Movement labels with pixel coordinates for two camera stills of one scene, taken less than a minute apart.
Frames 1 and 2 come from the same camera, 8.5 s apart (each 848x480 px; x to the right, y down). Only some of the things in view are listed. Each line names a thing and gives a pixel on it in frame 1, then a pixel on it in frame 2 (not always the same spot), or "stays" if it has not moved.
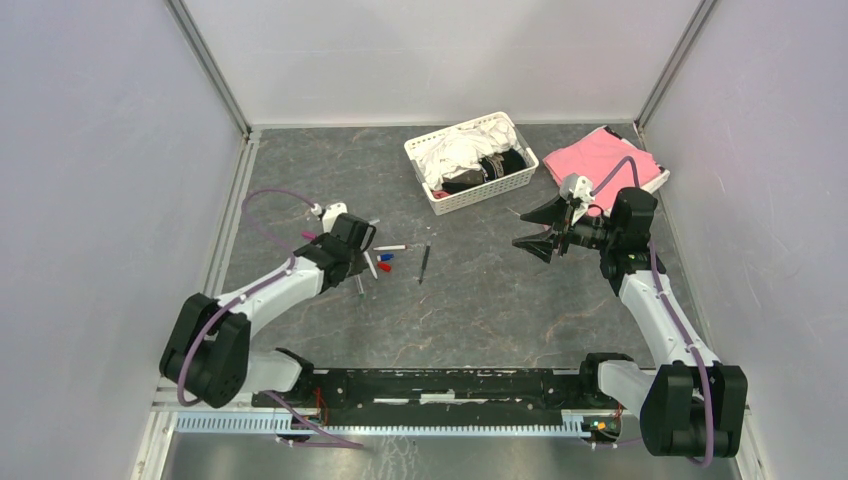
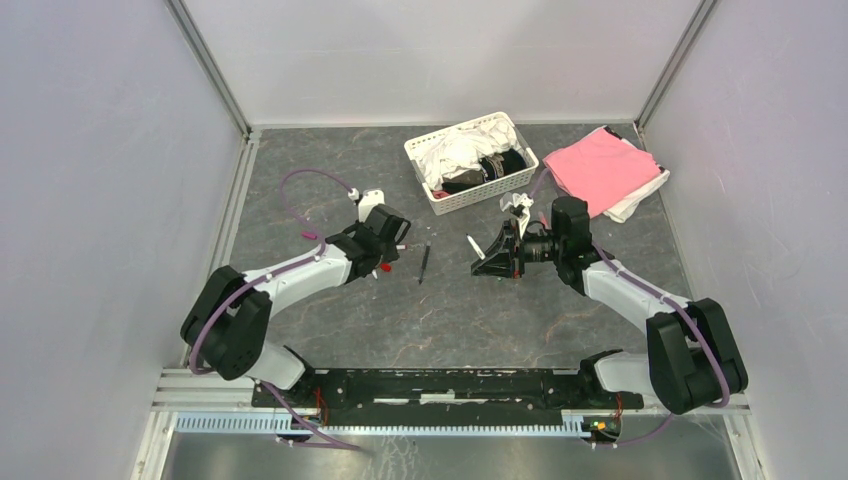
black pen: (426, 257) stays
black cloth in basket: (492, 167) stays
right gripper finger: (541, 244) -> (504, 263)
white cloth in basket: (463, 148) stays
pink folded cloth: (595, 156) stays
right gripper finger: (551, 213) -> (509, 241)
